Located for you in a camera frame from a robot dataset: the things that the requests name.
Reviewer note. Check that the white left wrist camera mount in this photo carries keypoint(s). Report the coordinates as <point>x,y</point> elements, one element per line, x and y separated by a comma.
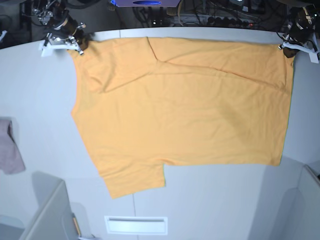
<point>313,51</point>

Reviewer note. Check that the grey left bin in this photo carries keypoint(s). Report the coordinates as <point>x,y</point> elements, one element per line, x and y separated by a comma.
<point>54,218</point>

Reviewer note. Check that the grey right bin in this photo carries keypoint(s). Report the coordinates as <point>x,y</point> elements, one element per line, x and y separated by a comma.
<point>303,222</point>

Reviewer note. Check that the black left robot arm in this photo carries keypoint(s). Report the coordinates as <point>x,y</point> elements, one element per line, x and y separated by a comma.
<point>304,13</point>

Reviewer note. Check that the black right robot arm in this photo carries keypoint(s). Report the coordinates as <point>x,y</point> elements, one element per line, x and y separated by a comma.
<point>45,10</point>

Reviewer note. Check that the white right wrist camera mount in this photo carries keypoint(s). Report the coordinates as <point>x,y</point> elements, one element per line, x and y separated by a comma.
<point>48,47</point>

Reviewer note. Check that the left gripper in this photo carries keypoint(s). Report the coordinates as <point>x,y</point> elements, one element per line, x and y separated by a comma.
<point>297,36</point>

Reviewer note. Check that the white table slot plate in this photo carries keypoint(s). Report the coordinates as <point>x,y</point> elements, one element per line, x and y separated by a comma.
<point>133,225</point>

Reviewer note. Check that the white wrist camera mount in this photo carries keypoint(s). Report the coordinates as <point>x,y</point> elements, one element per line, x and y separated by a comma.
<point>313,51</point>
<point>48,47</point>

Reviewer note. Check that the wooden pencil in bin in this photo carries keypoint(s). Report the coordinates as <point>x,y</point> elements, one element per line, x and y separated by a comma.
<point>76,226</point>

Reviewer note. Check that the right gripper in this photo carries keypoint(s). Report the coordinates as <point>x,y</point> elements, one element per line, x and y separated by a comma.
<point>69,30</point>

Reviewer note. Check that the grey bin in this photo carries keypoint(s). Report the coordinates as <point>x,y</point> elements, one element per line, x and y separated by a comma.
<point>303,222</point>
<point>54,218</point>

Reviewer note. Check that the purple box with blue oval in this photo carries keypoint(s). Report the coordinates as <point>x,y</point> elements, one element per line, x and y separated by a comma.
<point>146,3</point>

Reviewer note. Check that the pink folded cloth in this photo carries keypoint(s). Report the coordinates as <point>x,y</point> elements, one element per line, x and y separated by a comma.
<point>11,161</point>

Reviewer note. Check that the yellow T-shirt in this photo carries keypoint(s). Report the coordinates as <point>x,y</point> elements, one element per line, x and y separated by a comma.
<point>145,102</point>

